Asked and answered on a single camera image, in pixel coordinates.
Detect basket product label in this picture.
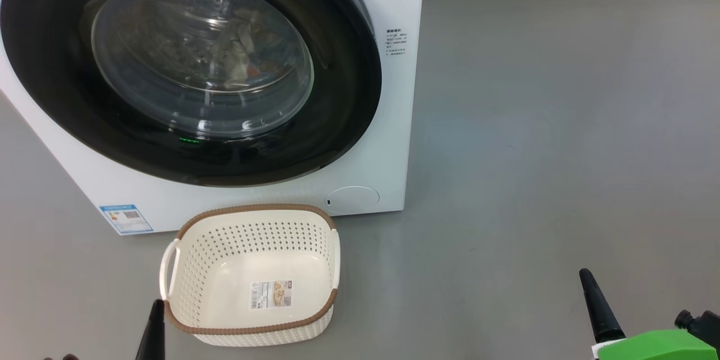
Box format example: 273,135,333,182
250,280,294,309

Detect round white filter cover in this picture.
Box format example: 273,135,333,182
325,186,380,215

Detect cream perforated laundry basket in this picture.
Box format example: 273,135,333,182
160,203,341,347

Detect white washing machine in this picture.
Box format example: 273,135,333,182
0,0,426,235

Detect black round washing machine door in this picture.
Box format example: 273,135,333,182
0,0,383,187

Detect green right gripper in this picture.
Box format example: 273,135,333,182
579,268,718,360

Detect blue energy label sticker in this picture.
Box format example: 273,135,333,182
99,204,154,235

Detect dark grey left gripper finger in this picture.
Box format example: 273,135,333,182
135,300,167,360

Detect cream garment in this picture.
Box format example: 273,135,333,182
222,11,262,89

